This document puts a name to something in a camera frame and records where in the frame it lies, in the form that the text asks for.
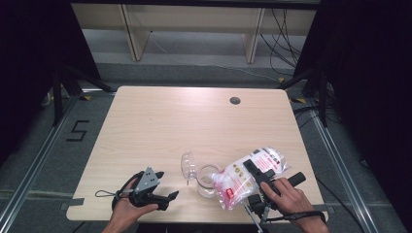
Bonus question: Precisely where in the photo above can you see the beige wooden shelf unit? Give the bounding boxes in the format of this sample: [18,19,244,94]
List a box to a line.
[69,3,319,64]

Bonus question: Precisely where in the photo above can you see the thin grey lanyard loop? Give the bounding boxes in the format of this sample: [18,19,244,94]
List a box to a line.
[94,189,119,198]

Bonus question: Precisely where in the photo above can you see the long aluminium floor rail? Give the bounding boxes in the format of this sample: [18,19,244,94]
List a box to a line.
[0,95,81,229]
[305,96,373,233]

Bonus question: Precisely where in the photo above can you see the thin white cable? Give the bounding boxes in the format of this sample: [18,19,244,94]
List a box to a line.
[150,31,284,83]

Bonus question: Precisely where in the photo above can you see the red and white sugar bag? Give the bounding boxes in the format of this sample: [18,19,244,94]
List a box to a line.
[210,147,290,211]

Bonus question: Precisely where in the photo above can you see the black cable bundle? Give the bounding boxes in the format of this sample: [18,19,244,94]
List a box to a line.
[258,8,305,78]

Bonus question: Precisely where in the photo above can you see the black metal stand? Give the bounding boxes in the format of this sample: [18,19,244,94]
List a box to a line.
[51,64,116,127]
[278,66,328,128]

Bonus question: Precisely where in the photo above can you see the black curtain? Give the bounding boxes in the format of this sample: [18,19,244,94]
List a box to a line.
[292,0,412,224]
[0,0,101,166]

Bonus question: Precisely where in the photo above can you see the person's right hand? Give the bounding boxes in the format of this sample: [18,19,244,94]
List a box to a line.
[259,177,325,224]

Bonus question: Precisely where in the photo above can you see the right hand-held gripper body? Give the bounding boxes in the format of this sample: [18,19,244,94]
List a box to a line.
[244,170,307,233]

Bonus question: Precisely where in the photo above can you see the black floor cable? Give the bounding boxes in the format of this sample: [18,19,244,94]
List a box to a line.
[315,177,367,233]

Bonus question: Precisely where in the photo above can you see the black wrist strap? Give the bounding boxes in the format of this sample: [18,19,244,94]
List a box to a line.
[111,170,145,212]
[265,210,327,225]

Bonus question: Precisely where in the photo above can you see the person's left hand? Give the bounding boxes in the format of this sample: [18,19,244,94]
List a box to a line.
[111,178,159,227]

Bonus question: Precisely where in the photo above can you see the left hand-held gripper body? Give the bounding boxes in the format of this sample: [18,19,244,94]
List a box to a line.
[129,166,169,212]

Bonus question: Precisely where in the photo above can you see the short aluminium floor rail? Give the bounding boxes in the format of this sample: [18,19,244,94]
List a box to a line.
[80,87,117,97]

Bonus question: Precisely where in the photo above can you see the clear glass jar with lid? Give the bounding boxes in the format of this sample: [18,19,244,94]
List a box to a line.
[180,150,224,199]

